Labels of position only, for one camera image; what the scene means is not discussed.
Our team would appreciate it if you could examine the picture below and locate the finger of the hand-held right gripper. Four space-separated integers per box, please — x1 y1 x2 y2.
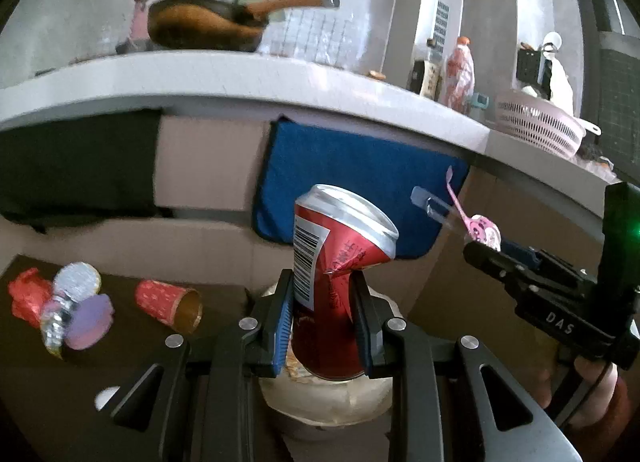
499 237 588 277
463 241 541 293

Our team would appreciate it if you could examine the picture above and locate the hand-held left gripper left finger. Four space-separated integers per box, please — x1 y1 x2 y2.
110 269 296 462

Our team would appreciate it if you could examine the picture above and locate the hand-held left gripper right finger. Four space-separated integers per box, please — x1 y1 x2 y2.
350 272 583 462

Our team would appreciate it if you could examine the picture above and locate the crushed red drink can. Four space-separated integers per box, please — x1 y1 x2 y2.
290 184 400 383

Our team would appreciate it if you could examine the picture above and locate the pink plastic spoon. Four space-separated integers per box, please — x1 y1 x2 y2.
446 166 482 239

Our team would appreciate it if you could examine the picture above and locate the clear plastic strip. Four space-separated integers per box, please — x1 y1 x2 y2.
410 185 468 233

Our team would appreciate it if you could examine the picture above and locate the red patterned paper cup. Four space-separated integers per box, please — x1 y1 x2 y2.
134 279 204 333

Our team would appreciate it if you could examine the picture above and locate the red plastic bag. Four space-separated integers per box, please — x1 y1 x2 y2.
7 268 56 330

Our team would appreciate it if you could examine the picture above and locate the person's right hand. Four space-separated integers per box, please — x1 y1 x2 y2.
530 354 632 430

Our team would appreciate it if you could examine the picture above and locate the beige side board panel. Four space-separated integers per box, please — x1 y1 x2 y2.
395 162 608 393

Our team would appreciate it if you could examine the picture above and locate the pink plastic basket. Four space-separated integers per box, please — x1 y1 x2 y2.
494 88 587 161

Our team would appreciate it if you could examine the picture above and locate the blue towel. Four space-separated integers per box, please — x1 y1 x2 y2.
252 116 472 261

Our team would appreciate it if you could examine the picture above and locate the white plastic bag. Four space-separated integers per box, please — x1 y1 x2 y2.
540 32 577 117

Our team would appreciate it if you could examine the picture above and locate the beige back board panel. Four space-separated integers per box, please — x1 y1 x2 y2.
0 114 273 287

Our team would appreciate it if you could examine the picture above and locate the black utensil holder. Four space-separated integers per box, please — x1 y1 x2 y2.
517 44 554 92

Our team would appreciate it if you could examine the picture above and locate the plastic bottle with orange cap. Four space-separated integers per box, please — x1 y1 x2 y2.
444 36 476 113

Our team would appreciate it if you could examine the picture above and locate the purple round lid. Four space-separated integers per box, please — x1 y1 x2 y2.
65 293 115 351

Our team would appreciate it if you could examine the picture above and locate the dark sauce jar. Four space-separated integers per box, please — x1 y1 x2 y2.
409 58 444 98

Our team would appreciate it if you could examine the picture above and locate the silver foil lid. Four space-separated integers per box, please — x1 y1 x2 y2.
52 263 101 300

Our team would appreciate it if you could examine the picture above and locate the crumpled silver foil wrapper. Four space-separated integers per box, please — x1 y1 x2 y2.
40 299 76 358

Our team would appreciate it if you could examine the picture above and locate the white stone counter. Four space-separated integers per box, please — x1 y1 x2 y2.
0 50 640 225

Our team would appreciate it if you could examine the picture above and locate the black cloth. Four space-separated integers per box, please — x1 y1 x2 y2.
0 109 175 233

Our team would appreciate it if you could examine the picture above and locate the wall vent grille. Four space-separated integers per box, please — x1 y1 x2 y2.
432 0 451 46

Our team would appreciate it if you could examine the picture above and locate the black wok with wooden handle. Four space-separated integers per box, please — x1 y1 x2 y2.
147 0 341 53

